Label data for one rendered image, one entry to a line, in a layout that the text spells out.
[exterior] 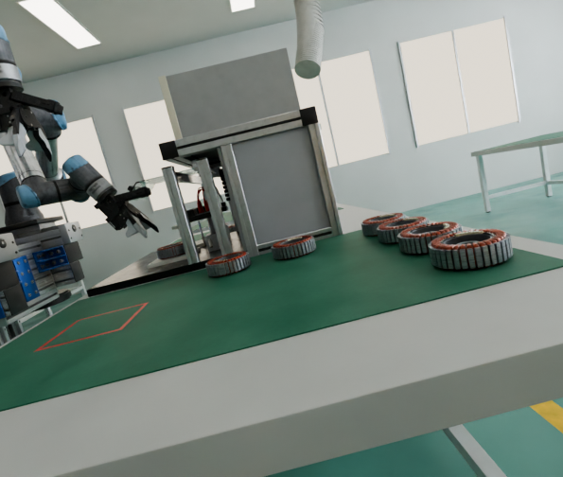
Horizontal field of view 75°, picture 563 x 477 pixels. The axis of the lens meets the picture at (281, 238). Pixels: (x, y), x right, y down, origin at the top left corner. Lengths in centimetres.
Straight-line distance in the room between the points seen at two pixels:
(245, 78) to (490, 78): 627
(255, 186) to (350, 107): 529
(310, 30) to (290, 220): 170
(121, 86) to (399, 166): 454
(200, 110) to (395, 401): 101
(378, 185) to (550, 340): 594
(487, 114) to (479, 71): 68
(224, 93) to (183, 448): 100
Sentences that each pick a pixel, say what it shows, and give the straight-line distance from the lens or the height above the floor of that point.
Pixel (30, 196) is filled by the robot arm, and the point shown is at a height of 108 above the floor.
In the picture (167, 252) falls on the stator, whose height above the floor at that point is 80.
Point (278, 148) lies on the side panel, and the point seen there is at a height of 103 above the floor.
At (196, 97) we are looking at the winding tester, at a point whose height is 124.
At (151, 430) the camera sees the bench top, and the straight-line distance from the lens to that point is 39.
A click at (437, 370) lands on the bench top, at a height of 75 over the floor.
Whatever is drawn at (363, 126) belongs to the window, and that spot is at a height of 150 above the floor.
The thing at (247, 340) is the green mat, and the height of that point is 75.
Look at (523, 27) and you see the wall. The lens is 772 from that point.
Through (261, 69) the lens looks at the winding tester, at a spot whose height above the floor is 127.
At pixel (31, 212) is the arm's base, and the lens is 199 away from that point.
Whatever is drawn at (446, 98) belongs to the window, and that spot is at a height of 161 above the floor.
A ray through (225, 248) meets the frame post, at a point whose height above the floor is 79.
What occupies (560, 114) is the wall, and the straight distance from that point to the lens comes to 785.
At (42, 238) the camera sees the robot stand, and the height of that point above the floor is 95.
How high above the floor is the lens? 93
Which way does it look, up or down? 8 degrees down
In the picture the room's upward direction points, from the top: 14 degrees counter-clockwise
